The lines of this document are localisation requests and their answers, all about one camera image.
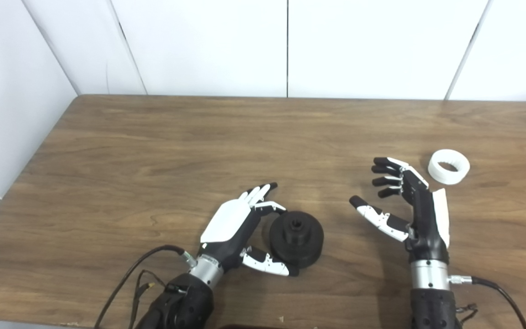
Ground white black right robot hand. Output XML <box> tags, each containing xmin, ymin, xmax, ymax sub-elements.
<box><xmin>349</xmin><ymin>157</ymin><xmax>451</xmax><ymax>264</ymax></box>

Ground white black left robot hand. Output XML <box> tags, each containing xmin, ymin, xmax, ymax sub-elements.
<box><xmin>199</xmin><ymin>182</ymin><xmax>300</xmax><ymax>277</ymax></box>

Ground white toothed plastic ring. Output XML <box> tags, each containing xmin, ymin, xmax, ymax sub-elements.
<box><xmin>428</xmin><ymin>149</ymin><xmax>471</xmax><ymax>186</ymax></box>

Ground round black plastic part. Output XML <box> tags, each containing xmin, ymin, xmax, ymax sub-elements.
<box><xmin>269</xmin><ymin>211</ymin><xmax>325</xmax><ymax>270</ymax></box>

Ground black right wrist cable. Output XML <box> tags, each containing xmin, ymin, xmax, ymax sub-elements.
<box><xmin>448</xmin><ymin>274</ymin><xmax>526</xmax><ymax>329</ymax></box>

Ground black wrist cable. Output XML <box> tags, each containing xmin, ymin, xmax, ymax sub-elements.
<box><xmin>448</xmin><ymin>274</ymin><xmax>526</xmax><ymax>329</ymax></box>
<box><xmin>93</xmin><ymin>245</ymin><xmax>198</xmax><ymax>329</ymax></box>

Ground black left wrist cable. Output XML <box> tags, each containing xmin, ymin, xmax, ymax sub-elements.
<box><xmin>93</xmin><ymin>245</ymin><xmax>198</xmax><ymax>329</ymax></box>

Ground thin right arm wires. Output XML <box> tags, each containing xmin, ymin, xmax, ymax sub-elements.
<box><xmin>455</xmin><ymin>302</ymin><xmax>479</xmax><ymax>327</ymax></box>

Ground thin arm wires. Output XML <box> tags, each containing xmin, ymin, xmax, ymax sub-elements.
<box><xmin>128</xmin><ymin>270</ymin><xmax>168</xmax><ymax>329</ymax></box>
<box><xmin>455</xmin><ymin>302</ymin><xmax>479</xmax><ymax>327</ymax></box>

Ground thin left arm wires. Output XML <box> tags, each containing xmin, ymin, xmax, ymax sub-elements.
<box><xmin>128</xmin><ymin>270</ymin><xmax>168</xmax><ymax>329</ymax></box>

